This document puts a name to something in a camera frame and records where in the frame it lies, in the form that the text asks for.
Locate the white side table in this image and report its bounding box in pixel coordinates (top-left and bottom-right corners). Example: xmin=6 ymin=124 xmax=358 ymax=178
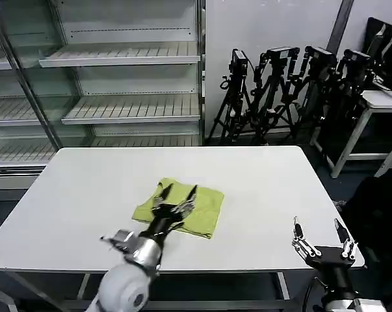
xmin=310 ymin=89 xmax=392 ymax=179

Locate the black monitor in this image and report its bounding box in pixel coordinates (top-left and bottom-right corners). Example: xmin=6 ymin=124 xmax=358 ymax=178
xmin=365 ymin=16 xmax=392 ymax=96

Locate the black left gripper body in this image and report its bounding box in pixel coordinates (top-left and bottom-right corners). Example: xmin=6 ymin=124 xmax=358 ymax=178
xmin=139 ymin=203 xmax=184 ymax=244

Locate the grey metal table frame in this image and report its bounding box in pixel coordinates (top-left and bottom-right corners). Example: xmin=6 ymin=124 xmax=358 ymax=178
xmin=0 ymin=268 xmax=317 ymax=312

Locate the empty white display shelf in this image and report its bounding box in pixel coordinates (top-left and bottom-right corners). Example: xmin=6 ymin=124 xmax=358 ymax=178
xmin=0 ymin=0 xmax=207 ymax=191

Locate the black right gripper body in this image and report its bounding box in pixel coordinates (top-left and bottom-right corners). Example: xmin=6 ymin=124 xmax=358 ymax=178
xmin=307 ymin=245 xmax=358 ymax=296

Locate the glass door with metal frame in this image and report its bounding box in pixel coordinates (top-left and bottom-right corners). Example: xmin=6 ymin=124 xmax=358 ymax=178
xmin=0 ymin=0 xmax=66 ymax=151

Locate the person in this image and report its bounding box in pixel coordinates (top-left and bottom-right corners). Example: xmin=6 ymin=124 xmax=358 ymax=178
xmin=333 ymin=176 xmax=392 ymax=298

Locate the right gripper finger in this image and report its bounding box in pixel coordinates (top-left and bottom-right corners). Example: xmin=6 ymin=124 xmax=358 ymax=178
xmin=333 ymin=218 xmax=359 ymax=260
xmin=291 ymin=215 xmax=322 ymax=259

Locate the green t-shirt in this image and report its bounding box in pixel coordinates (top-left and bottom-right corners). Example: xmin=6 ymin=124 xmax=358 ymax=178
xmin=131 ymin=177 xmax=226 ymax=241

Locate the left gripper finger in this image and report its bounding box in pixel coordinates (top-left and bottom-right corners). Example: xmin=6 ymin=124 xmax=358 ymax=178
xmin=151 ymin=182 xmax=175 ymax=209
xmin=172 ymin=184 xmax=200 ymax=219

